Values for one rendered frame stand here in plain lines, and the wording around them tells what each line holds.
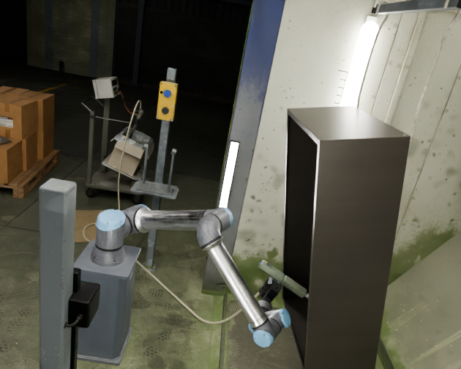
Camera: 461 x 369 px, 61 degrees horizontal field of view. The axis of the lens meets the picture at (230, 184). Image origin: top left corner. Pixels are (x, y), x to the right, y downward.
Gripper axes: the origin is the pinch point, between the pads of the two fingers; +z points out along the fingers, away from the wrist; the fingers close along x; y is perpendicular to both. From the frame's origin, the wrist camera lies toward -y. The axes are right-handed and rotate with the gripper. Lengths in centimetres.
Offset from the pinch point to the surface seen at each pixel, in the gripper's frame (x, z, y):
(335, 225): -8, -25, -71
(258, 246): -6, 55, 40
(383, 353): 100, 25, 30
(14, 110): -274, 124, 140
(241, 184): -44, 61, 6
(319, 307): 12, -34, -35
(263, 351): 29, -5, 60
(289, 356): 46, -2, 54
